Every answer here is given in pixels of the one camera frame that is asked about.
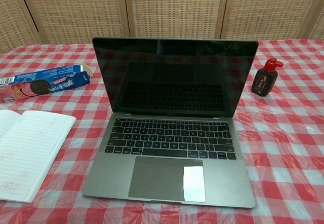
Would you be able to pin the red white checkered tablecloth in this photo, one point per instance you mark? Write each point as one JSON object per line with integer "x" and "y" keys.
{"x": 286, "y": 145}

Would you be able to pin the open blue pink Oreo box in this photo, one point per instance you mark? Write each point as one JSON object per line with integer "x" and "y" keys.
{"x": 38, "y": 82}

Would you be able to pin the woven rattan screen panel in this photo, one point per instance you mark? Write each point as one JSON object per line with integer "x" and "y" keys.
{"x": 177, "y": 8}
{"x": 268, "y": 8}
{"x": 76, "y": 11}
{"x": 10, "y": 18}
{"x": 319, "y": 23}

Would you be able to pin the black ink bottle red cap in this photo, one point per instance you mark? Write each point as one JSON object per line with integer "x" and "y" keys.
{"x": 263, "y": 82}

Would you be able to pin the open white lined notebook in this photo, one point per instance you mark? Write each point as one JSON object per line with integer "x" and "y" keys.
{"x": 27, "y": 153}

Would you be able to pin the silver laptop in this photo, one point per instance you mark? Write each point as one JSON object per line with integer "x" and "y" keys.
{"x": 164, "y": 181}

